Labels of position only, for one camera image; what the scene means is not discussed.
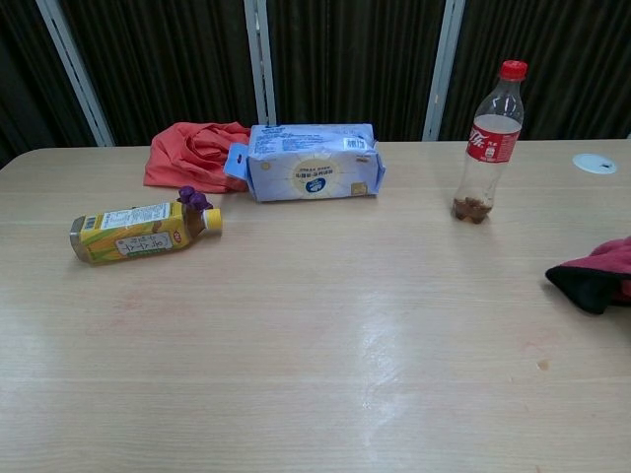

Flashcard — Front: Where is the white round cable grommet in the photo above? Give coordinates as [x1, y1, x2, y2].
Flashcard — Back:
[572, 153, 618, 175]

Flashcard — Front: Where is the small purple object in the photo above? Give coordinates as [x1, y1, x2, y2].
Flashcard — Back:
[177, 185, 214, 212]

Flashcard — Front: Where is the grey partition post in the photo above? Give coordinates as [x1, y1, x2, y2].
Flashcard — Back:
[244, 0, 278, 128]
[35, 0, 115, 148]
[422, 0, 466, 143]

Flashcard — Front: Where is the orange crumpled cloth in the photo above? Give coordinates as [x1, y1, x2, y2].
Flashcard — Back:
[143, 121, 253, 194]

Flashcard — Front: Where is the blue tissue pack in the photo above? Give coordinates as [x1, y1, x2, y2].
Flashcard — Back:
[223, 122, 388, 204]

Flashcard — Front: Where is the black and pink rag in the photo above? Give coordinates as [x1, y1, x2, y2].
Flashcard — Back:
[544, 236, 631, 316]

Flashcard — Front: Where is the yellow corn drink bottle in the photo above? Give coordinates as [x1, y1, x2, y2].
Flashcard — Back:
[69, 200, 224, 267]

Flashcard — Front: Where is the red-capped cola bottle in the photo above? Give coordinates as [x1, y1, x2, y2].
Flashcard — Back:
[451, 59, 528, 226]

